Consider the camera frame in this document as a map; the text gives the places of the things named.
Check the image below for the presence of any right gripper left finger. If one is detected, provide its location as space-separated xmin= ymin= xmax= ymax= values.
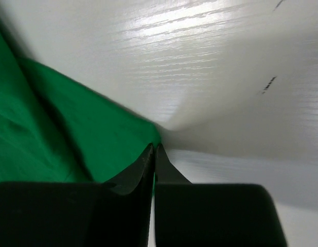
xmin=0 ymin=144 xmax=154 ymax=246

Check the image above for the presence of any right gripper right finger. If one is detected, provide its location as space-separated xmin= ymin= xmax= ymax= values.
xmin=154 ymin=145 xmax=287 ymax=246

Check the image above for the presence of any green t shirt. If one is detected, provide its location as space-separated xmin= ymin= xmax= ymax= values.
xmin=0 ymin=30 xmax=161 ymax=183

